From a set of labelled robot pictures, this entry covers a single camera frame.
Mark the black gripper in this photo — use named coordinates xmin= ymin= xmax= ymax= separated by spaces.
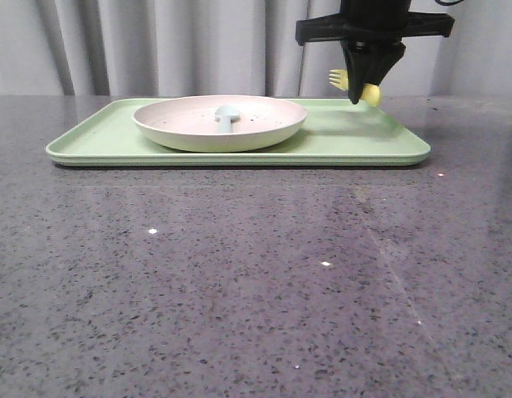
xmin=295 ymin=0 xmax=454 ymax=104

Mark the grey curtain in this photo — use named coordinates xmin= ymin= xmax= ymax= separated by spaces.
xmin=0 ymin=1 xmax=512 ymax=97

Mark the light blue plastic spoon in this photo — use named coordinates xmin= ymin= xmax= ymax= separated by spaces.
xmin=215 ymin=104 xmax=240 ymax=133

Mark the light green plastic tray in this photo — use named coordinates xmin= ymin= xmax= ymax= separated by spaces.
xmin=46 ymin=98 xmax=431 ymax=167

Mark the cream round plate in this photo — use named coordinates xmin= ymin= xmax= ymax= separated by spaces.
xmin=133 ymin=95 xmax=308 ymax=153

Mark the yellow plastic fork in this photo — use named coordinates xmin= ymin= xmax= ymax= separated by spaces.
xmin=329 ymin=69 xmax=382 ymax=107

